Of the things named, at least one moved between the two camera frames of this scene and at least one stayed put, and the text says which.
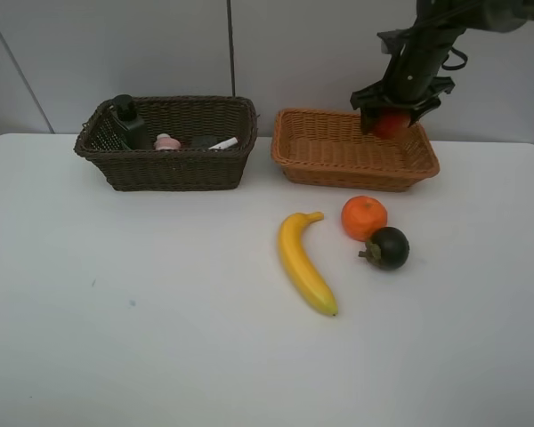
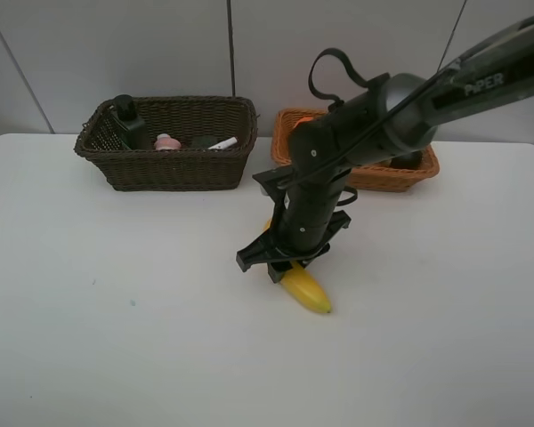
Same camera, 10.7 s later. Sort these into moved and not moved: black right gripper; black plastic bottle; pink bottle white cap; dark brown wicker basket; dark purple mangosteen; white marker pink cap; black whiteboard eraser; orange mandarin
Moved: orange mandarin; black right gripper; dark purple mangosteen
Not moved: white marker pink cap; dark brown wicker basket; black whiteboard eraser; pink bottle white cap; black plastic bottle
